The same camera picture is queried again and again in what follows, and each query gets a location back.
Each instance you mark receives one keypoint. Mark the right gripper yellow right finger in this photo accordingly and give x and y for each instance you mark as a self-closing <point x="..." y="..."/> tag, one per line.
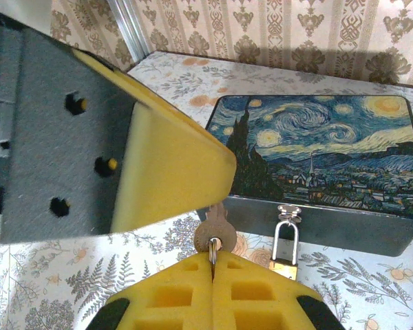
<point x="261" y="302"/>

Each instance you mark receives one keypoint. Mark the bronze key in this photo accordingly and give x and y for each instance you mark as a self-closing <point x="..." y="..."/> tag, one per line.
<point x="206" y="235"/>

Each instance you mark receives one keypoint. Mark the brass padlock with silver shackle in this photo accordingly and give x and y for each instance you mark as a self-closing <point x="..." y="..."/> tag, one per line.
<point x="284" y="269"/>

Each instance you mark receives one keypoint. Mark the aluminium frame post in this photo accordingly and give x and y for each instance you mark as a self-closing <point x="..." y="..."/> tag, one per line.
<point x="130" y="31"/>

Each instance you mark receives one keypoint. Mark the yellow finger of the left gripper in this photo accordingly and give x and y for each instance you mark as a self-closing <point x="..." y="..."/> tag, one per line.
<point x="151" y="154"/>

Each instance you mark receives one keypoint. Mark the starry night painted tin box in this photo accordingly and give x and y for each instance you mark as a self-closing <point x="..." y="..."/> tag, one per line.
<point x="330" y="154"/>

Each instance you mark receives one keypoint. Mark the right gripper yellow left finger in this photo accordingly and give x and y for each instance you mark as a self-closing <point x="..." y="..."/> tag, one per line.
<point x="165" y="302"/>

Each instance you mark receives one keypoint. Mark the floral table cloth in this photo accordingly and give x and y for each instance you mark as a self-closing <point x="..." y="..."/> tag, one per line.
<point x="365" y="285"/>

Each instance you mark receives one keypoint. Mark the silver box hasp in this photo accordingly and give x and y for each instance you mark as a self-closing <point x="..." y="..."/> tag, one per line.
<point x="289" y="212"/>

